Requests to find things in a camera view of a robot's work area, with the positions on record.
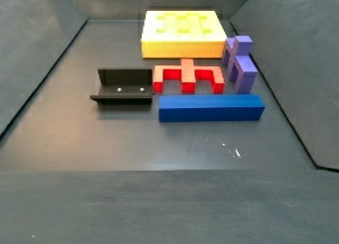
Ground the yellow slotted board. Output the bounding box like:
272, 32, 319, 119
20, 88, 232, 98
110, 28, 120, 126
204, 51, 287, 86
140, 11, 227, 59

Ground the blue rectangular block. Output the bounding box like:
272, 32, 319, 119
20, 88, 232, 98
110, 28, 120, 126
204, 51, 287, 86
158, 94, 264, 122

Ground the red comb-shaped block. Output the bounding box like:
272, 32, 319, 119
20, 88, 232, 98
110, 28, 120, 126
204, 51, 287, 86
152, 59, 225, 94

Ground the purple cross-shaped block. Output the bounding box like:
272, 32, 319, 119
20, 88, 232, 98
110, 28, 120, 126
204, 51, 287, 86
221, 36, 257, 94

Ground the black angle bracket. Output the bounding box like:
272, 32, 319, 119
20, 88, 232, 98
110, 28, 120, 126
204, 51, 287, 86
89, 67, 153, 103

